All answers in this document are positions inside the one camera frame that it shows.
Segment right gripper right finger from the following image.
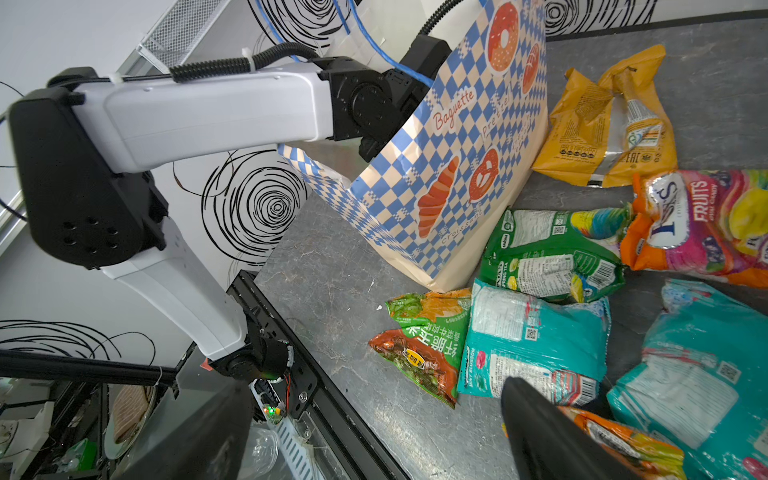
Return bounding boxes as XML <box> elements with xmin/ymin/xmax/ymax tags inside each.
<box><xmin>501</xmin><ymin>377</ymin><xmax>638</xmax><ymax>479</ymax></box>

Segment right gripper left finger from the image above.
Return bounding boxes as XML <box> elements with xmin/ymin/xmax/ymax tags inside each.
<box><xmin>114</xmin><ymin>382</ymin><xmax>253</xmax><ymax>480</ymax></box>

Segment orange Fox's snack bag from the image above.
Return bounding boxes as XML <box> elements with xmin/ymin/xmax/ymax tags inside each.
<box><xmin>500</xmin><ymin>404</ymin><xmax>688</xmax><ymax>480</ymax></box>

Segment green red snack bag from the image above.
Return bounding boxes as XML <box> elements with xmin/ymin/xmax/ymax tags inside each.
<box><xmin>368</xmin><ymin>289</ymin><xmax>471</xmax><ymax>408</ymax></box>

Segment teal mint snack bag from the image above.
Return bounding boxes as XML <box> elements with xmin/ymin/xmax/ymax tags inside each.
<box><xmin>607</xmin><ymin>279</ymin><xmax>767</xmax><ymax>479</ymax></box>

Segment green white snack bag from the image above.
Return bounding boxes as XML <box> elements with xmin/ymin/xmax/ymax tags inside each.
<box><xmin>477</xmin><ymin>204</ymin><xmax>632</xmax><ymax>304</ymax></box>

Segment blue checkered paper bag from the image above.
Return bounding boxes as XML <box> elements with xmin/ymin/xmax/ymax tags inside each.
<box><xmin>277</xmin><ymin>1</ymin><xmax>548</xmax><ymax>292</ymax></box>

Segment orange snack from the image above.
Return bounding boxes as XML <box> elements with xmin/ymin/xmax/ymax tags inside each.
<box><xmin>620</xmin><ymin>169</ymin><xmax>767</xmax><ymax>289</ymax></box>

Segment yellow snack bag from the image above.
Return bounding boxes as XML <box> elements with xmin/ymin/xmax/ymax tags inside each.
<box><xmin>533</xmin><ymin>45</ymin><xmax>678</xmax><ymax>188</ymax></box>

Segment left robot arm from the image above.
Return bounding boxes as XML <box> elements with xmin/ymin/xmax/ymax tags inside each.
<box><xmin>1</xmin><ymin>29</ymin><xmax>450</xmax><ymax>382</ymax></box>

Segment clear glass bowl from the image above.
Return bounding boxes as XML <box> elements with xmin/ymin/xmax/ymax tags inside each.
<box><xmin>237</xmin><ymin>421</ymin><xmax>279</xmax><ymax>480</ymax></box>

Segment grey slotted cable duct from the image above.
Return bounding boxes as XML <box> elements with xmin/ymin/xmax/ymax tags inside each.
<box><xmin>273</xmin><ymin>419</ymin><xmax>323</xmax><ymax>480</ymax></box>

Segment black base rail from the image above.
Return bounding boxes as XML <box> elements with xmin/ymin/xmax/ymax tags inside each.
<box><xmin>179</xmin><ymin>269</ymin><xmax>409</xmax><ymax>480</ymax></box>

